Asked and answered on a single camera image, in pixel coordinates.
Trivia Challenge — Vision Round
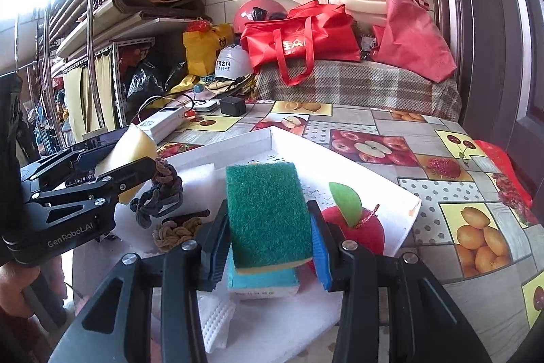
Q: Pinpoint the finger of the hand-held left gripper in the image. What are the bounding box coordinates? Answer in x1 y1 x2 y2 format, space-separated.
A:
20 144 117 192
25 156 157 220

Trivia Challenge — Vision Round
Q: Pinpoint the white foam sheet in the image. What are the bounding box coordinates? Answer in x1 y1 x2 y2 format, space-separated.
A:
72 163 346 353
197 294 237 354

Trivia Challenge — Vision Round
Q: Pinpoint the black plastic bag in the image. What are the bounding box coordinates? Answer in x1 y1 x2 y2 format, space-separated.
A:
126 60 167 105

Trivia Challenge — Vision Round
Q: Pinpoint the yellow bag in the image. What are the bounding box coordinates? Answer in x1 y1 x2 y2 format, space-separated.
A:
182 24 235 77

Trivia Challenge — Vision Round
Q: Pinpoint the green scouring sponge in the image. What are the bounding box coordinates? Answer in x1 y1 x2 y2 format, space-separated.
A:
225 161 314 275

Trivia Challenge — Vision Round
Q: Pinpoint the metal tube rack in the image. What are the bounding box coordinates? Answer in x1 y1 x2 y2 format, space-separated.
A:
41 0 108 136

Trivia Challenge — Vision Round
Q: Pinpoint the brown wooden door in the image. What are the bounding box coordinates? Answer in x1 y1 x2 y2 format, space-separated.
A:
419 0 544 228

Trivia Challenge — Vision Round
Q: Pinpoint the black charger box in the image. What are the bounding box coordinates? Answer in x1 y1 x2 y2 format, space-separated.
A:
219 96 248 117

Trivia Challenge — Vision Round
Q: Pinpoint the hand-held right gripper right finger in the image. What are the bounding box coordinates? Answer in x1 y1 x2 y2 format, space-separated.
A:
307 200 494 363

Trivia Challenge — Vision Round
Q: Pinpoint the blue tissue pack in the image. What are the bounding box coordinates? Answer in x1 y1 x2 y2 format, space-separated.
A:
225 246 301 298

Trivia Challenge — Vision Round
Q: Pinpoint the red apple plush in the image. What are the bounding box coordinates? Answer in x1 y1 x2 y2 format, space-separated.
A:
312 182 386 274

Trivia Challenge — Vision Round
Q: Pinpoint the pale yellow sponge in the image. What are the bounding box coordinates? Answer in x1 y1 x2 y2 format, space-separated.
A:
95 123 159 205

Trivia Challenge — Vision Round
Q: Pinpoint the person's left hand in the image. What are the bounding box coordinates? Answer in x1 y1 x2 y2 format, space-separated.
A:
0 261 48 318

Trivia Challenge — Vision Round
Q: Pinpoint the red helmet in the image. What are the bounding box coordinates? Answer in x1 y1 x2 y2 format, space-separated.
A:
232 0 290 35

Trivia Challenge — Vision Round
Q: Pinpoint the person's left forearm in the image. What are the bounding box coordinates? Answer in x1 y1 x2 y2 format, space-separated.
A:
0 310 57 363

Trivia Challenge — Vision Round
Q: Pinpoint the yellow curtain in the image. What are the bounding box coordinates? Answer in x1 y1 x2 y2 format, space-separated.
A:
63 52 116 135

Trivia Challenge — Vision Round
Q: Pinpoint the white helmet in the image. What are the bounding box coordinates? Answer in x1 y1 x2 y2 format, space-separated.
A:
214 44 256 83

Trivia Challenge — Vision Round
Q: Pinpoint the white round device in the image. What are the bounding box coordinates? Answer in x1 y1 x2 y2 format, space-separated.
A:
187 99 220 114

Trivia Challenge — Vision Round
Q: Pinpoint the red tote bag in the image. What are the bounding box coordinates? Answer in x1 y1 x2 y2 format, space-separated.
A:
240 0 363 87

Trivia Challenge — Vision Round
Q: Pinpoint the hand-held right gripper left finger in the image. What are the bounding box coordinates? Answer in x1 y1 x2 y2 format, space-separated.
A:
49 199 232 363

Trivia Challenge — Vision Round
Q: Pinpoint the plaid cloth cover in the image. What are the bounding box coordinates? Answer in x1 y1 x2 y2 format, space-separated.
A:
254 59 462 122

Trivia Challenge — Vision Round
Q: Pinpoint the pink-red nonwoven bag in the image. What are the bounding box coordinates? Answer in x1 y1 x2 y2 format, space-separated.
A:
371 0 458 84

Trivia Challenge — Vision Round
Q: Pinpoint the tan braided rope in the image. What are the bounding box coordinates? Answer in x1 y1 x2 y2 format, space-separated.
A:
152 216 204 254

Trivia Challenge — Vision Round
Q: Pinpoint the red plastic bag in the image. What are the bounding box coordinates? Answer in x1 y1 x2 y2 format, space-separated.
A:
473 139 535 227

